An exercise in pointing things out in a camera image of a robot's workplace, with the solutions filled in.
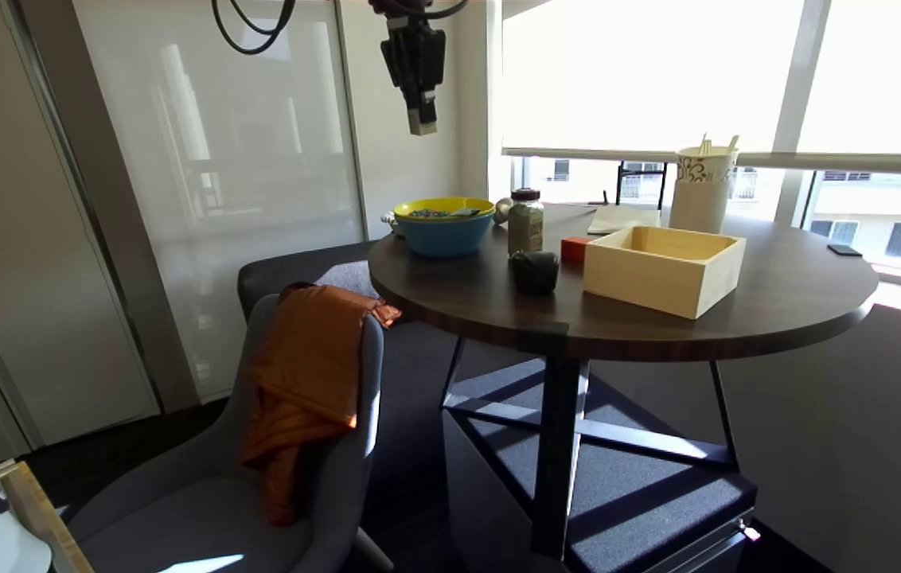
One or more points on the glass salt shaker, dark lid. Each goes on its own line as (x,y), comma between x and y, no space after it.
(525,227)

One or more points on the white notebook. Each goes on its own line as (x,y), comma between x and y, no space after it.
(622,219)

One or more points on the round silver object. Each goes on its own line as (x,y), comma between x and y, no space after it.
(503,210)

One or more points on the blue bowl with yellow rim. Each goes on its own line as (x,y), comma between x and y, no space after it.
(444,235)

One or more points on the black metal chair frame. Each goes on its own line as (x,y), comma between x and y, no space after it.
(641,169)

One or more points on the bundle of wooden sticks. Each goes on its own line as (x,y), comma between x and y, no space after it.
(707,146)

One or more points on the orange cloth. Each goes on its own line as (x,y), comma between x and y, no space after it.
(307,374)

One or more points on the small items in bowl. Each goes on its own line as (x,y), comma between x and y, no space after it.
(438,212)

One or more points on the frosted glass panel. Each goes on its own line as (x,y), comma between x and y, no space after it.
(228,199)

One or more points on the white roller blind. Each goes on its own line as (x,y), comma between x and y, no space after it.
(641,72)

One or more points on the black phone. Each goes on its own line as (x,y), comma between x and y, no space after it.
(844,250)

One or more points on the dark cabinet with cushion top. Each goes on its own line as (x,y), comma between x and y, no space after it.
(641,493)

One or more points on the grey armchair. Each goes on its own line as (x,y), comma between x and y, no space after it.
(204,509)

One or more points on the window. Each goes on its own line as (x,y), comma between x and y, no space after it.
(888,215)

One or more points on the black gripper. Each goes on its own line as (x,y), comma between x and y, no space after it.
(415,56)

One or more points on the patterned white paper cup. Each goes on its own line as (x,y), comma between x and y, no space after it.
(701,195)

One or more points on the small orange box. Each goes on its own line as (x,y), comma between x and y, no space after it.
(574,250)

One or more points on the open light wooden box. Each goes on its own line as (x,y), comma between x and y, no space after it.
(649,278)

